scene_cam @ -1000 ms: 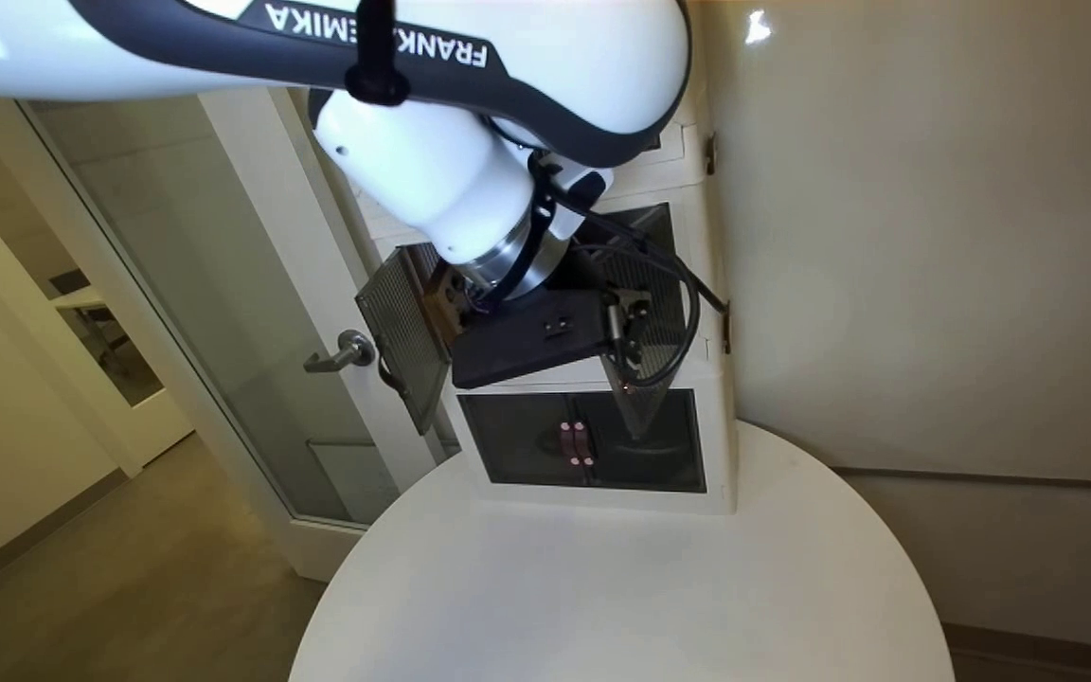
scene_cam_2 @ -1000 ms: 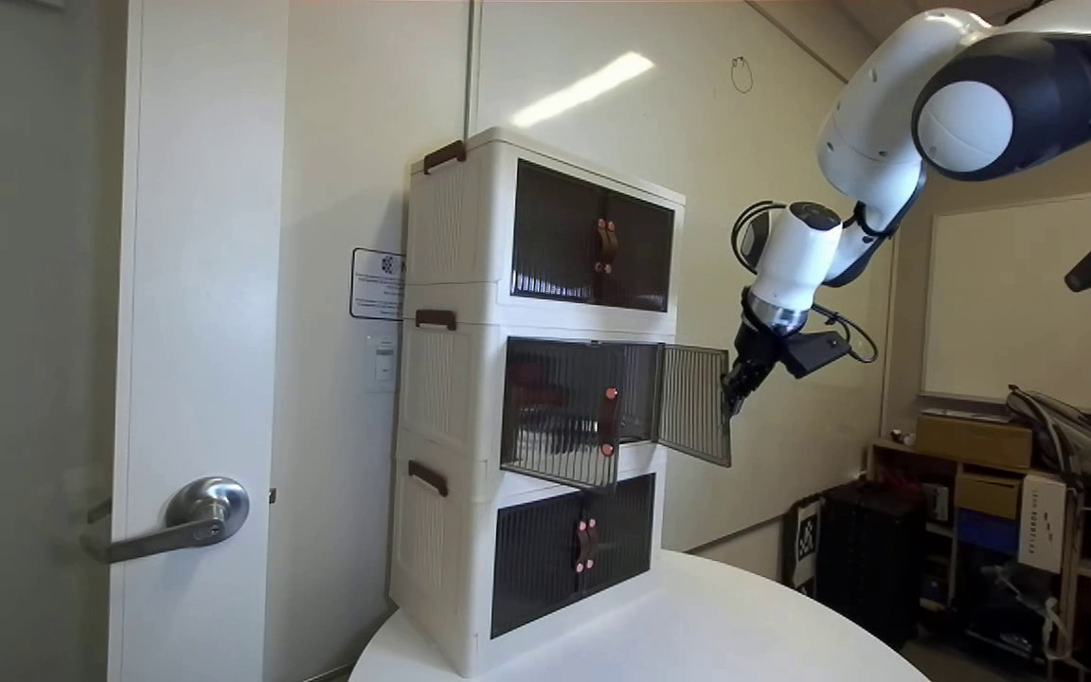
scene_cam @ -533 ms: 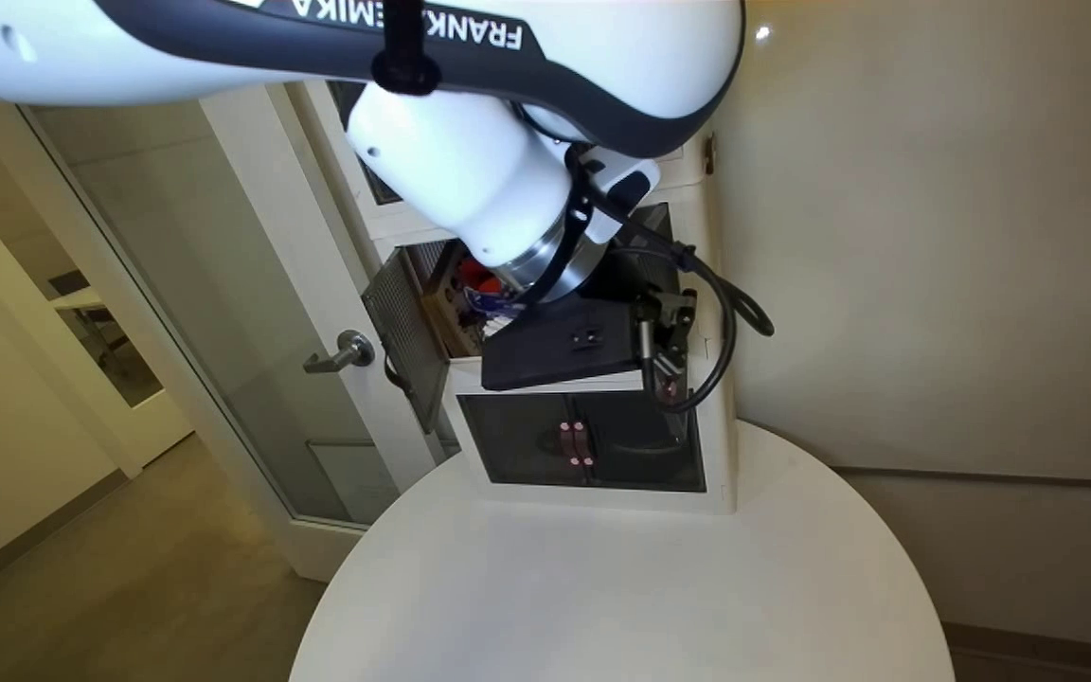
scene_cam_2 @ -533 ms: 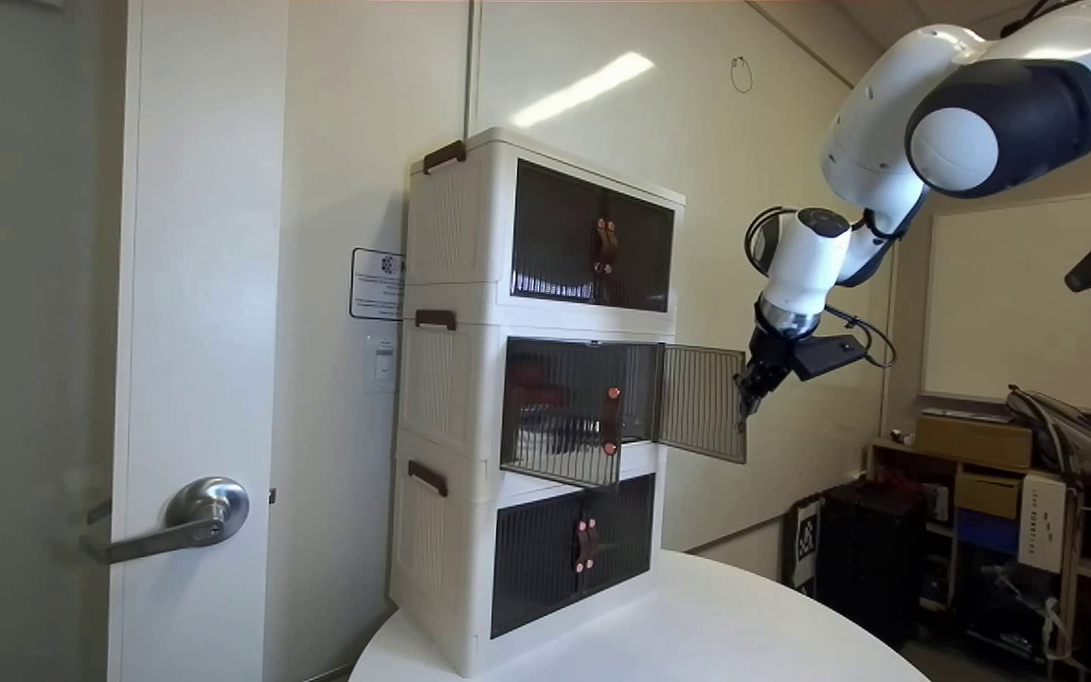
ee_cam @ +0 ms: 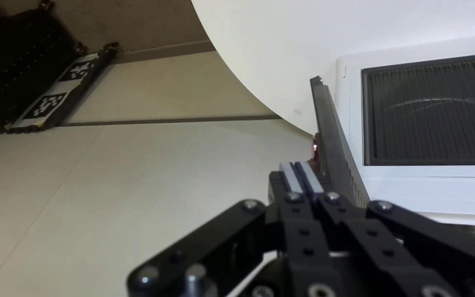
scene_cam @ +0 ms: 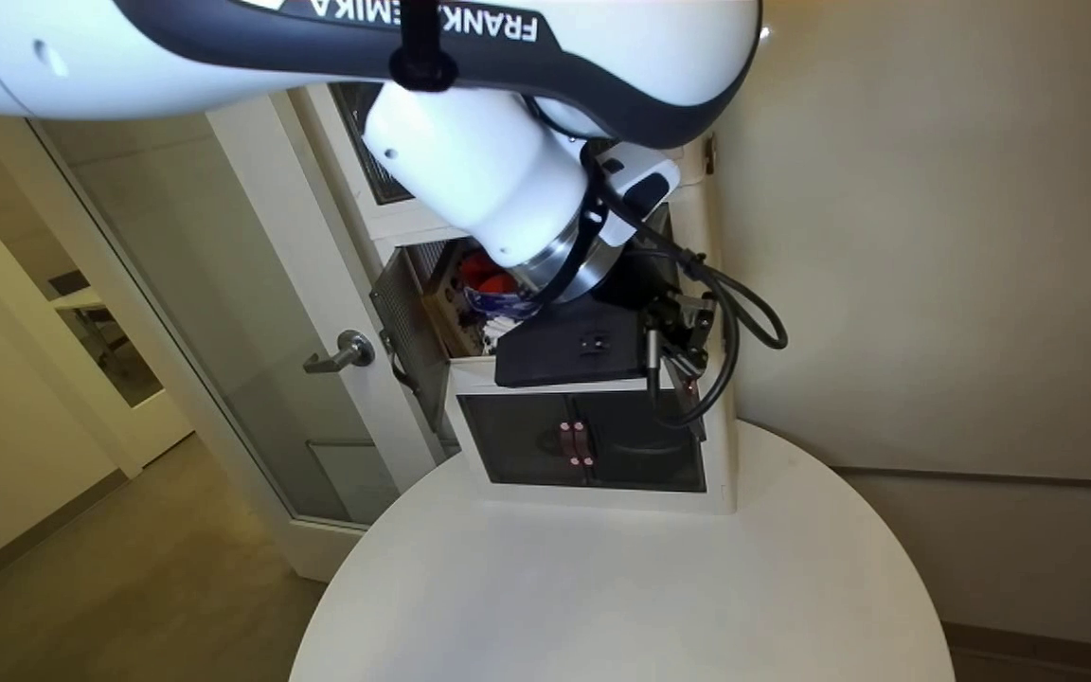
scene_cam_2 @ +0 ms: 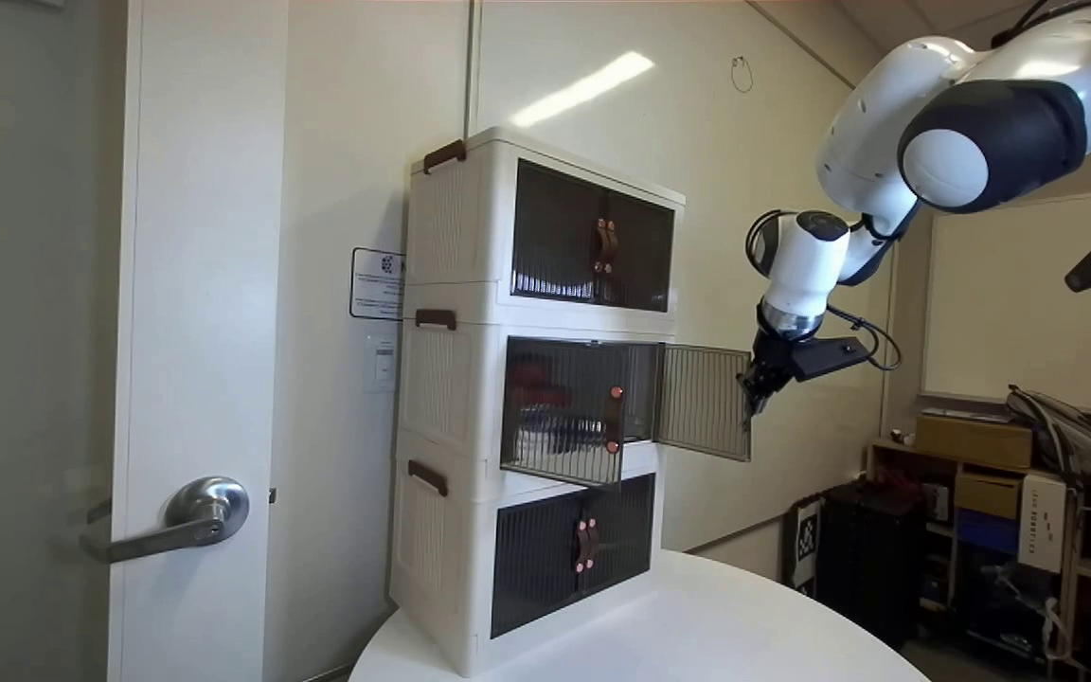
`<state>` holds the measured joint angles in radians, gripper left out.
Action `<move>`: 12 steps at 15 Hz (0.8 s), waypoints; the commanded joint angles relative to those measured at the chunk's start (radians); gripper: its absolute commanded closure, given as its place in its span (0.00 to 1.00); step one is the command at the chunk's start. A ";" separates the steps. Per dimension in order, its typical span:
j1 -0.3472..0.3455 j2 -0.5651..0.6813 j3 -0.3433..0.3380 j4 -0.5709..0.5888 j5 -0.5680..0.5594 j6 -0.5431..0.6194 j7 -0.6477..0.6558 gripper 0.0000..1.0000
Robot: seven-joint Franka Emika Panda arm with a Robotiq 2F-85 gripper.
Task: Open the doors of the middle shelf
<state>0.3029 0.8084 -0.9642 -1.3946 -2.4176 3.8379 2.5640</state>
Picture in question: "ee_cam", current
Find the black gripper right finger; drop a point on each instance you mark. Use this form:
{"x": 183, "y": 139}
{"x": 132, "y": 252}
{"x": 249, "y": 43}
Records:
{"x": 391, "y": 241}

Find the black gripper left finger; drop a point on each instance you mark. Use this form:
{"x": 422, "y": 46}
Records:
{"x": 292, "y": 231}

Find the black white marker board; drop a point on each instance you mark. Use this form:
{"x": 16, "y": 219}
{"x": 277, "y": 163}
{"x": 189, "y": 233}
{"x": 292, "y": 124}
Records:
{"x": 56, "y": 101}

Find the white stacked shelf cabinet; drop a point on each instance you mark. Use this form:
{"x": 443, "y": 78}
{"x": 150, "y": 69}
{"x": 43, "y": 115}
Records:
{"x": 412, "y": 191}

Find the black patterned board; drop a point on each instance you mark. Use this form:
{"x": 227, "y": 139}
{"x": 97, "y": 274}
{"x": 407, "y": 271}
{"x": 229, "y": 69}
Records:
{"x": 16, "y": 66}

